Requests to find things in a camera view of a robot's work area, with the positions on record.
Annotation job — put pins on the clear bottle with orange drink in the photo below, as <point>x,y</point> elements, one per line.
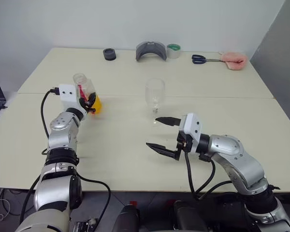
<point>96,104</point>

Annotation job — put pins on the dark rounded shape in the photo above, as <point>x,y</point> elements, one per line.
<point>128,218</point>

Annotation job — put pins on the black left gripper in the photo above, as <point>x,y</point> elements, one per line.
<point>85,106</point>

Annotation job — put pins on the tape roll with green core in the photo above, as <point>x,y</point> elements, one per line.
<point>174,50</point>

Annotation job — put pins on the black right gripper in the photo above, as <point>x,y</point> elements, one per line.
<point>184,142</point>

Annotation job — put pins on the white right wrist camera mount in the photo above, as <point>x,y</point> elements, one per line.
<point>192,125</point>

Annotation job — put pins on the small red tab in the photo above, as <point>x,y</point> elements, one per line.
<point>134,202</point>

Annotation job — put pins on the clear wine glass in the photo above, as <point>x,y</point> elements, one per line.
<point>155,91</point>

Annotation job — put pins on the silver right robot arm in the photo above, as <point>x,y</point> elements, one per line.
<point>241,157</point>

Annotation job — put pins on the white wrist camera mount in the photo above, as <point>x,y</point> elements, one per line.
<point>68,94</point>
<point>192,125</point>

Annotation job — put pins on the pink cloth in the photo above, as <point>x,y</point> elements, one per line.
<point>234,60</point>

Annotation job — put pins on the black round container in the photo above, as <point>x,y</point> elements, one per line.
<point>109,53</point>

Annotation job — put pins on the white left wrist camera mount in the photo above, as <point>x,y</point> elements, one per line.
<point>68,94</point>

